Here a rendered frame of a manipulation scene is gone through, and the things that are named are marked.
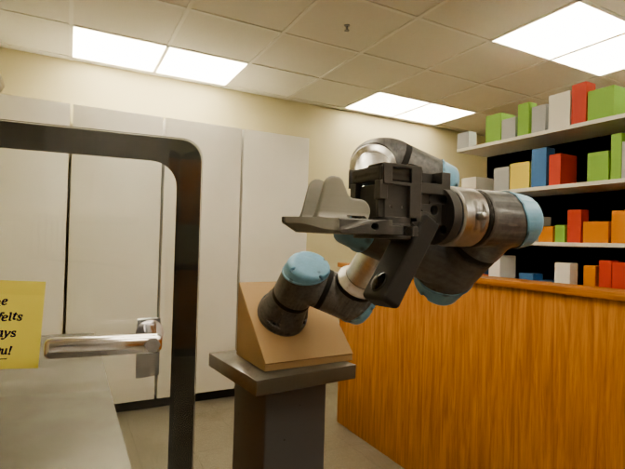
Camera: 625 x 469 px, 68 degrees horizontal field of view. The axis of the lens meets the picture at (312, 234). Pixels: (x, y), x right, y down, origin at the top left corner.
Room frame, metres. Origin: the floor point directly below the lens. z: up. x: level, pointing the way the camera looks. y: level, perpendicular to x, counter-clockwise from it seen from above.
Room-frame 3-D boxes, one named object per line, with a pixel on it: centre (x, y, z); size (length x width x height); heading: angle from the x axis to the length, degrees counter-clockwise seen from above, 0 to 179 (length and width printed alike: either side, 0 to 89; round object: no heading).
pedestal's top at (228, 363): (1.38, 0.09, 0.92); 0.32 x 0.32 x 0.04; 34
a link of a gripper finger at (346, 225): (0.49, -0.06, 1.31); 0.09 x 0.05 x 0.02; 118
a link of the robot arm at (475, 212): (0.58, -0.18, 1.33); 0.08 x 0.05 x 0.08; 28
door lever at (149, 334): (0.41, 0.18, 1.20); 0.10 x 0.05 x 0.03; 112
